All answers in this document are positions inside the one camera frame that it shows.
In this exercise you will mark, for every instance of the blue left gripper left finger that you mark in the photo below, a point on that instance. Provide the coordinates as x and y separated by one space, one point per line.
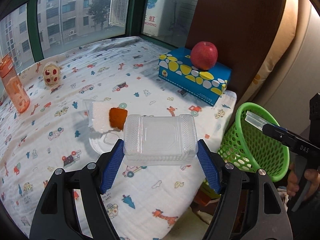
109 164

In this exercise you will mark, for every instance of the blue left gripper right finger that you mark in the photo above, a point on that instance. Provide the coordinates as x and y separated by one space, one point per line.
209 167

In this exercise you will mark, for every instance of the white foam block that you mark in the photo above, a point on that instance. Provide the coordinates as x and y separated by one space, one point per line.
102 124

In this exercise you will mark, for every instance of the orange sponge piece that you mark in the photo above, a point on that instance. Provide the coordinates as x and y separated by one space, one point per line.
117 118

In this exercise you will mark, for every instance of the clear plastic clamshell container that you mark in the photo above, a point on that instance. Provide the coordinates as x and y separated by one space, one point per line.
160 140

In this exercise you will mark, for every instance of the person right hand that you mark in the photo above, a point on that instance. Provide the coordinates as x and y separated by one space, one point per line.
292 182

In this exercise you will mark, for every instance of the white plastic lid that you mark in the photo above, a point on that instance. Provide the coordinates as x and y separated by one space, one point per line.
103 142

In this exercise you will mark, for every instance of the green plastic mesh basket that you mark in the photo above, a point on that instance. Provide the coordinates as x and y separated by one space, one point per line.
249 149

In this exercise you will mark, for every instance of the cartoon print bed sheet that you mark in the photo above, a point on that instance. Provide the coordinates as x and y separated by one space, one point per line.
68 126

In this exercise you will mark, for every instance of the blue yellow tissue box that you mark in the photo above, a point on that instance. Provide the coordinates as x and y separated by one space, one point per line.
176 68

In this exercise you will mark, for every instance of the red apple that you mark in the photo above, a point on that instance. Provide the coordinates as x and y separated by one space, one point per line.
204 55

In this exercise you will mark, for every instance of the cream round toy face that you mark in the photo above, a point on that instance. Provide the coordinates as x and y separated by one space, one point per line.
51 74

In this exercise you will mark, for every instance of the orange water bottle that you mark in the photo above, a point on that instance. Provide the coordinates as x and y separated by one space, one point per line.
13 85

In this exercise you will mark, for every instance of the dark wooden headboard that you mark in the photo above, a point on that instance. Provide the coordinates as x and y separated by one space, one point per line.
243 32

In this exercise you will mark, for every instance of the white air conditioner unit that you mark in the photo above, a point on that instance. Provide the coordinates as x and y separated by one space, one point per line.
118 13

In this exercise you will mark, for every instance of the green window frame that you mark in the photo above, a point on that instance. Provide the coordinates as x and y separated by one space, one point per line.
32 30

